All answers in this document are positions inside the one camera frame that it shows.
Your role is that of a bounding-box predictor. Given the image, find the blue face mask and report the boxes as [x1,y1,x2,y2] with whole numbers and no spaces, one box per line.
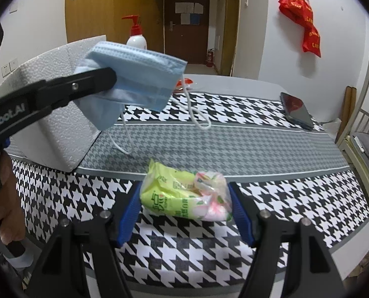
[74,40,212,154]

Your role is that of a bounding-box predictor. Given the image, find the green tissue packet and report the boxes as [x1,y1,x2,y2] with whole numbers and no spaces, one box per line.
[139,160,232,222]

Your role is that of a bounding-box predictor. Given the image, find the person's left hand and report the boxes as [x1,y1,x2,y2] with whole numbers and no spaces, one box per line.
[0,151,25,245]

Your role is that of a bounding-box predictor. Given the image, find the white styrofoam box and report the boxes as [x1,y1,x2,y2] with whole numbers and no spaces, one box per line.
[0,34,111,172]

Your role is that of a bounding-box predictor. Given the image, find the wooden wardrobe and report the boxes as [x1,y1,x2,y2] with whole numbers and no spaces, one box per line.
[64,0,164,52]

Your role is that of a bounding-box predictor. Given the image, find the white pump bottle red cap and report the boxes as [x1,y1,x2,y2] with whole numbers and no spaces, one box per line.
[122,15,147,50]

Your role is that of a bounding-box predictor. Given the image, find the houndstooth table runner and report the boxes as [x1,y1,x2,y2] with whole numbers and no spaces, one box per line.
[8,92,369,293]

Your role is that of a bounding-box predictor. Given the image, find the red snack packet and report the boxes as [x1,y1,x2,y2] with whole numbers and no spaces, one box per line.
[174,77,193,93]

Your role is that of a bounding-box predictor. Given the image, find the metal bunk bed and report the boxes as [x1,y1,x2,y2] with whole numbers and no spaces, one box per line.
[337,57,369,202]

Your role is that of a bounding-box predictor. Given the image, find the dark brown entrance door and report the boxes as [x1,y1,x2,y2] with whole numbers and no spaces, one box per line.
[164,0,210,64]

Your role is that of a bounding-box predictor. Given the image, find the red fire extinguisher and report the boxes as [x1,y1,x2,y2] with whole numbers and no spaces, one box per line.
[206,48,214,68]

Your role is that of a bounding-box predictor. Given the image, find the black smartphone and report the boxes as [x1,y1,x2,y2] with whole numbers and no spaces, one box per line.
[280,92,314,131]

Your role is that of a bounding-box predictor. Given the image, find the red hanging bags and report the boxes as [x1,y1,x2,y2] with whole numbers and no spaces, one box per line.
[278,0,322,57]

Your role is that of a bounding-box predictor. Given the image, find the wall socket pair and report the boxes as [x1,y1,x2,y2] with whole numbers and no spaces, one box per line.
[1,58,19,77]

